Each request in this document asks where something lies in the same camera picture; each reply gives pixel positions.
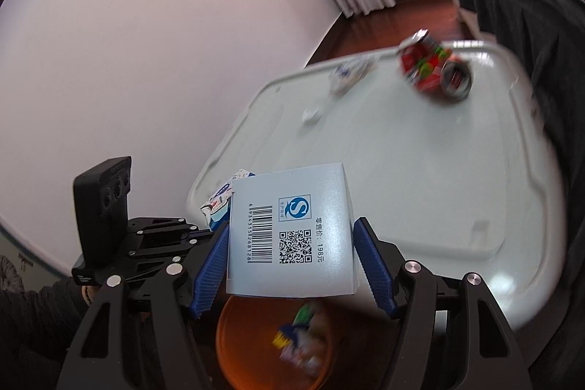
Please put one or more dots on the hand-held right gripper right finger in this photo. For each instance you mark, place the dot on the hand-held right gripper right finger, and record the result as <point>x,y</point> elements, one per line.
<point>372,266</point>

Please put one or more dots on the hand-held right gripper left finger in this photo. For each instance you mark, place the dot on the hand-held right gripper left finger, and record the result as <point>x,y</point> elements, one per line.
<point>210,275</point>

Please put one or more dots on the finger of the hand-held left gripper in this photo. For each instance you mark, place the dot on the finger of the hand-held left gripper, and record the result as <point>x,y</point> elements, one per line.
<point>157,224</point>
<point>155,255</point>

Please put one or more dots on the orange plastic bucket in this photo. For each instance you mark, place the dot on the orange plastic bucket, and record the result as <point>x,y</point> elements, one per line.
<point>228,349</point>

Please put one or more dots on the white cardboard box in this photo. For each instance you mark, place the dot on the white cardboard box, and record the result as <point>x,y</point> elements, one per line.
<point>292,234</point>

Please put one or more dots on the person's left forearm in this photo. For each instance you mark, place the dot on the person's left forearm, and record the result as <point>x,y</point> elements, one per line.
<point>32,335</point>

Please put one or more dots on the small white blue carton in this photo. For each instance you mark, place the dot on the small white blue carton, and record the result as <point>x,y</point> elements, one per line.
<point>219,202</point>

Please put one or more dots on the white plastic storage box lid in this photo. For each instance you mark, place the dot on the white plastic storage box lid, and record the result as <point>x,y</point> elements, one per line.
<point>411,166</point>

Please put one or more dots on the grey knitted cloth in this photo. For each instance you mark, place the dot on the grey knitted cloth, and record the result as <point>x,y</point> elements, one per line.
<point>9,273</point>

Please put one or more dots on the white crumpled wrapper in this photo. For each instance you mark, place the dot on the white crumpled wrapper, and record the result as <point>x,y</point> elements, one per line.
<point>352,72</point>

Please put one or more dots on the crushed red can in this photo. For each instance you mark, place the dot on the crushed red can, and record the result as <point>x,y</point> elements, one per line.
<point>425,68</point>

